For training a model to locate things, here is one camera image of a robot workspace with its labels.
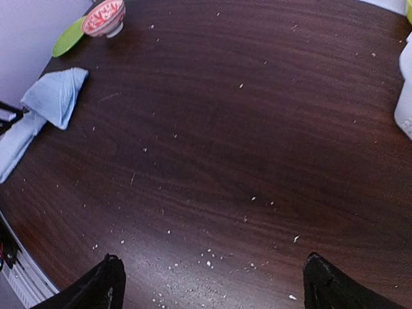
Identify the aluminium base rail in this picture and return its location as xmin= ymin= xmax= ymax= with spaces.
xmin=1 ymin=214 xmax=60 ymax=308

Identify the green white patterned towel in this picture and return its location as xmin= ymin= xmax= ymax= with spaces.
xmin=406 ymin=2 xmax=412 ymax=24

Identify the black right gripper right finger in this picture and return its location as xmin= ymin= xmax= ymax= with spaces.
xmin=303 ymin=252 xmax=402 ymax=309

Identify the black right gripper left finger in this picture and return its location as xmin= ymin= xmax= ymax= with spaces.
xmin=34 ymin=254 xmax=126 ymax=309

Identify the white perforated plastic basket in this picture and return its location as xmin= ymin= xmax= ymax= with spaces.
xmin=394 ymin=33 xmax=412 ymax=139

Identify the red white patterned bowl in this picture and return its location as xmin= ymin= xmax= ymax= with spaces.
xmin=81 ymin=0 xmax=126 ymax=38

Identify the light blue towel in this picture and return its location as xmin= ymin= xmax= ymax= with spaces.
xmin=1 ymin=67 xmax=89 ymax=183

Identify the green plate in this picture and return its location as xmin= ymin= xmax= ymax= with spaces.
xmin=52 ymin=16 xmax=86 ymax=58

